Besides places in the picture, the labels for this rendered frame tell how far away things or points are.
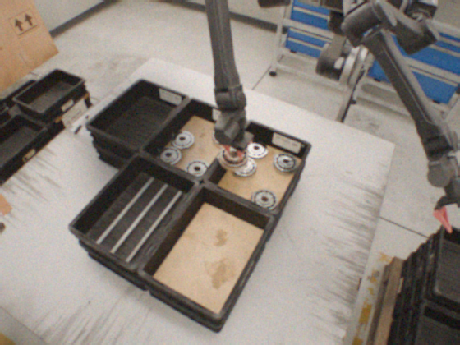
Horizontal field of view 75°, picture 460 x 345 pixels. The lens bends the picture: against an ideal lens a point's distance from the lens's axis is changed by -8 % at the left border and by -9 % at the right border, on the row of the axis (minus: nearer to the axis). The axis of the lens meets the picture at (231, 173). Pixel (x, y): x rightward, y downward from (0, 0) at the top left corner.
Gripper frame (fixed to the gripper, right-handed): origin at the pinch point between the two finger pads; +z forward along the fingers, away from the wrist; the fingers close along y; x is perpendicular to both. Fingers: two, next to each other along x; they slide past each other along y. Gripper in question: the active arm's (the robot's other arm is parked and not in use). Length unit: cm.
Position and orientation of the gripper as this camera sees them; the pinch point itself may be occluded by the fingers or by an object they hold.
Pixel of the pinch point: (234, 152)
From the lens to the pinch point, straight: 113.9
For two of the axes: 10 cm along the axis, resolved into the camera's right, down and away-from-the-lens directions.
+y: 8.5, 4.5, -2.8
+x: 5.3, -6.8, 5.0
